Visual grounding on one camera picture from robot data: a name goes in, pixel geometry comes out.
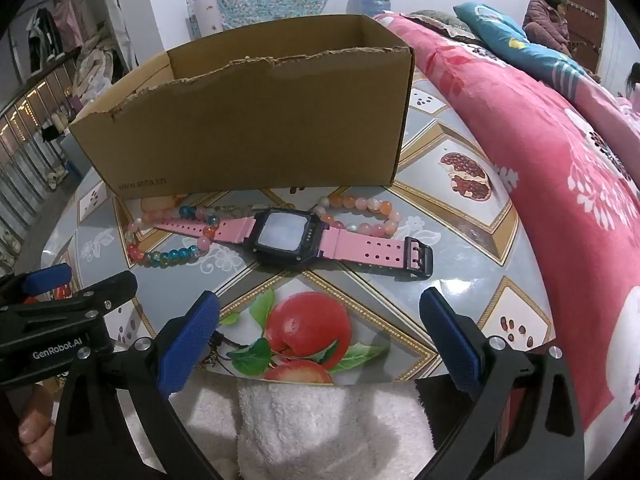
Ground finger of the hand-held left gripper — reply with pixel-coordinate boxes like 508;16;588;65
0;271;138;346
0;262;73;306

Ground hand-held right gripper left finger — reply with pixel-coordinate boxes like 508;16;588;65
55;290;223;480

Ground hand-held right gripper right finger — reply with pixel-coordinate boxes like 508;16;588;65
419;287;586;480

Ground multicolour bead bracelet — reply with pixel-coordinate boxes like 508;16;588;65
125;205;221;268

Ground pink strap smartwatch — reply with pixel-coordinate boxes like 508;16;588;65
152;207;433;278

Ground thin chain necklace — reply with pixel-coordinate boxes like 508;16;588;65
215;203;271;214

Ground pink orange bead bracelet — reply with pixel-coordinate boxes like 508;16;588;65
310;195;403;238

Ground brown cardboard box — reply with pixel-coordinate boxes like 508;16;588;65
67;14;416;198

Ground person's left hand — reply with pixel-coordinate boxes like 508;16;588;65
17;385;56;478

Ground fruit print tablecloth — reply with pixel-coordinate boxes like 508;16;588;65
42;77;556;386

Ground white fluffy towel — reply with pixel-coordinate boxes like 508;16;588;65
170;377;431;480

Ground metal railing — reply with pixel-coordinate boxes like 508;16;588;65
0;55;81;266

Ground pink floral blanket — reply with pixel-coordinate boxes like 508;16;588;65
372;12;640;433

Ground pile of clothes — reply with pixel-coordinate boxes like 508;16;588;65
72;30;128;98

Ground hanging clothes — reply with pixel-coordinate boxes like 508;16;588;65
25;0;91;73

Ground light pink quilt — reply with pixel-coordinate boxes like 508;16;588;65
575;80;640;138

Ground blue cartoon pillow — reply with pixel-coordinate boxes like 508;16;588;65
452;2;588;92

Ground grey patterned pillow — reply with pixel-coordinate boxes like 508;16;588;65
407;10;483;46

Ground brown wooden door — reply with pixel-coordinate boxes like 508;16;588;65
552;0;608;73

